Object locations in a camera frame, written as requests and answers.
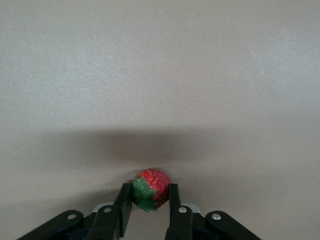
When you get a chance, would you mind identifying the red strawberry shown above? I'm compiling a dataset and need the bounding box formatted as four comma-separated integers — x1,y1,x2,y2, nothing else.
131,168,173,213

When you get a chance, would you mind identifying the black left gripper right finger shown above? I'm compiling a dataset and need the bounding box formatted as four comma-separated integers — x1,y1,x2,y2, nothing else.
164,183,262,240

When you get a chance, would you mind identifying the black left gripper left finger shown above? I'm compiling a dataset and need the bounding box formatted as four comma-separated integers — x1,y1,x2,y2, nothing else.
17,183,133,240

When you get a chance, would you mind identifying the brown table cover sheet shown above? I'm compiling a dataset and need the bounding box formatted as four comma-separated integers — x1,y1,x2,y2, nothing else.
0,0,320,240

